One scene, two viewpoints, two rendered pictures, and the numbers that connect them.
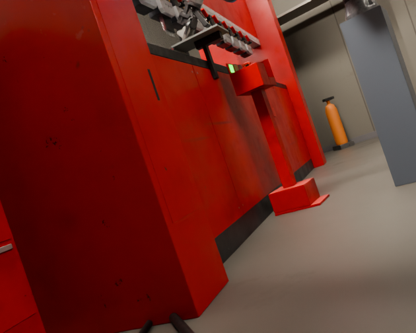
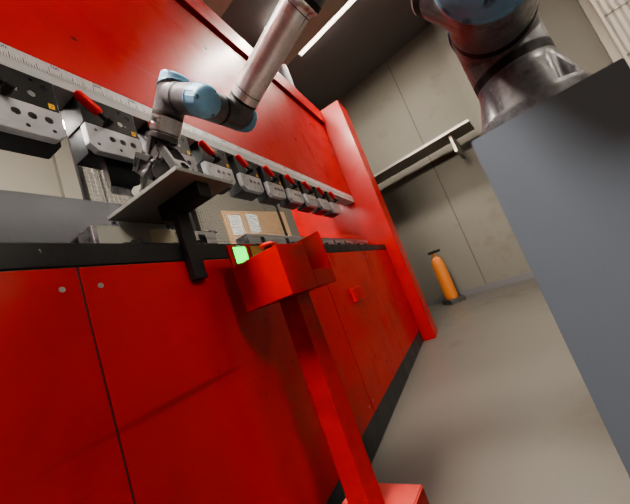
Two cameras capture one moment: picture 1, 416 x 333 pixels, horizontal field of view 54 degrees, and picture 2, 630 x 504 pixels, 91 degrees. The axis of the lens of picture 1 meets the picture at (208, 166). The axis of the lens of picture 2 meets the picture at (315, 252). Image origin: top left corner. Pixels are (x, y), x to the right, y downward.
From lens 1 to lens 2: 1.50 m
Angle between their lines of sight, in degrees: 9
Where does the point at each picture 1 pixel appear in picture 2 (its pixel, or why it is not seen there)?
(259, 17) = (352, 172)
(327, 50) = (429, 203)
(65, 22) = not seen: outside the picture
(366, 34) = (572, 164)
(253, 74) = (272, 270)
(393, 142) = not seen: outside the picture
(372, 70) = (602, 281)
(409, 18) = not seen: hidden behind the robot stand
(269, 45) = (363, 201)
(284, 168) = (352, 475)
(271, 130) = (320, 386)
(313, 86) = (418, 239)
